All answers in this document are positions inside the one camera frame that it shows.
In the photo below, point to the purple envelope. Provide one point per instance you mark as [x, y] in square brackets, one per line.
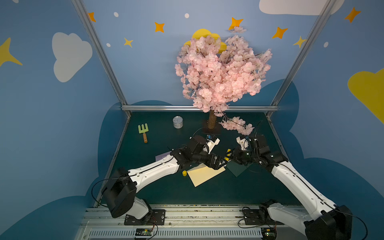
[162, 156]

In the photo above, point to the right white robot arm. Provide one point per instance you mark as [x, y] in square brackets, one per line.
[324, 220]

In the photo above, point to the right small circuit board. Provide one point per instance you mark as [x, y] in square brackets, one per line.
[268, 234]

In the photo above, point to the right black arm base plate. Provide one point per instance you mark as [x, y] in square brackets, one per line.
[255, 217]

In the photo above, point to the pink cherry blossom tree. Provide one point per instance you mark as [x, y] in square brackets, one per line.
[215, 73]

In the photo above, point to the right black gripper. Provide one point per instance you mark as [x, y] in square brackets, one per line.
[238, 154]

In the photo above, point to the left aluminium frame post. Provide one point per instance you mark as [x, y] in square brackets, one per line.
[90, 29]

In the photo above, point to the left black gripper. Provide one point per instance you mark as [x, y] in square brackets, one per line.
[214, 160]

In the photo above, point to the small circuit board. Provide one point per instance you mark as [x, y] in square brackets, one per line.
[268, 234]
[143, 233]

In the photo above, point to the aluminium mounting rail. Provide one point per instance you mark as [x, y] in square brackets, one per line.
[182, 222]

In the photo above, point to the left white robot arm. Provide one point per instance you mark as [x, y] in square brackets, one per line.
[120, 190]

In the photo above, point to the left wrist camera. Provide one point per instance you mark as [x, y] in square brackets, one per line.
[211, 142]

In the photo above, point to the green toy garden rake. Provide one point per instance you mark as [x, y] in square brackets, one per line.
[143, 129]

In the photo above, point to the fallen pink blossom branch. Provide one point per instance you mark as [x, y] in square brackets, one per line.
[237, 124]

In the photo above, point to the right aluminium frame post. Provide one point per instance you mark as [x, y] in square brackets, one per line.
[305, 49]

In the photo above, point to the cream yellow envelope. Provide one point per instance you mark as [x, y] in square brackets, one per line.
[201, 173]

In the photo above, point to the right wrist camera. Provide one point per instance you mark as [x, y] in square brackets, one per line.
[243, 142]

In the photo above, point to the dark green envelope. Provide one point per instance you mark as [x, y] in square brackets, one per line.
[237, 169]

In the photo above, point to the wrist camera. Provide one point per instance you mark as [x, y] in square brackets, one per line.
[243, 142]
[211, 142]

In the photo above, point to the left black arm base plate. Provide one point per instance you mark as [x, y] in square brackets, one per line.
[156, 217]

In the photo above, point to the yellow glue stick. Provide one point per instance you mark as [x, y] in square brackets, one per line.
[228, 156]

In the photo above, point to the aluminium frame post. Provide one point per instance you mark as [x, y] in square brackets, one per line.
[305, 49]
[90, 29]

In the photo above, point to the left small circuit board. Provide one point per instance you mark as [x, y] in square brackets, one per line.
[143, 233]

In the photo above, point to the silver tin can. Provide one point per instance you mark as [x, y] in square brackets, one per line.
[178, 122]

